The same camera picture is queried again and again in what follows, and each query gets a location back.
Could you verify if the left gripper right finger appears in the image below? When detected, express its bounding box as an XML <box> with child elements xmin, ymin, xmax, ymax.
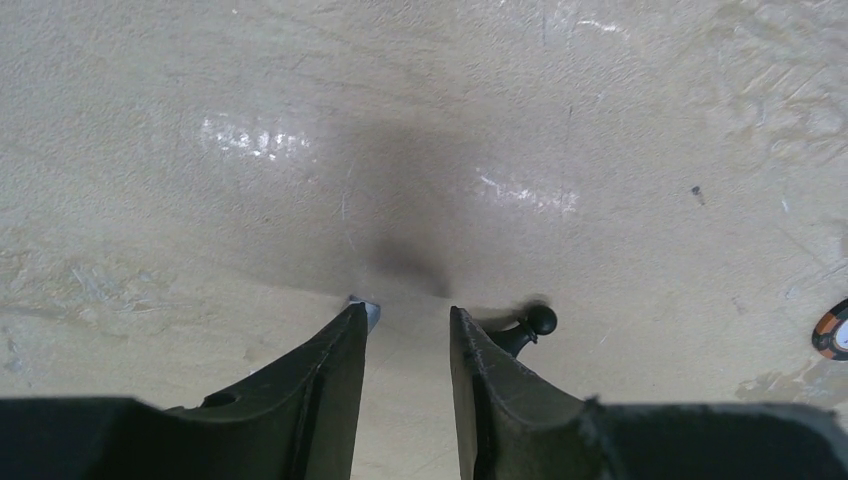
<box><xmin>450</xmin><ymin>307</ymin><xmax>847</xmax><ymax>479</ymax></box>

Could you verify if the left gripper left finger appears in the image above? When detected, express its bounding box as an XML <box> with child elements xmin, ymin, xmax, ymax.
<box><xmin>1</xmin><ymin>302</ymin><xmax>369</xmax><ymax>479</ymax></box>

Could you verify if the black chess pawn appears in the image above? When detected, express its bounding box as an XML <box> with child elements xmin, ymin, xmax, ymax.
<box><xmin>487</xmin><ymin>303</ymin><xmax>558</xmax><ymax>358</ymax></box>

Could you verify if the orange 100 poker chip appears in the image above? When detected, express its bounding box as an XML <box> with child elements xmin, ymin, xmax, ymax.
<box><xmin>811</xmin><ymin>299</ymin><xmax>848</xmax><ymax>362</ymax></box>

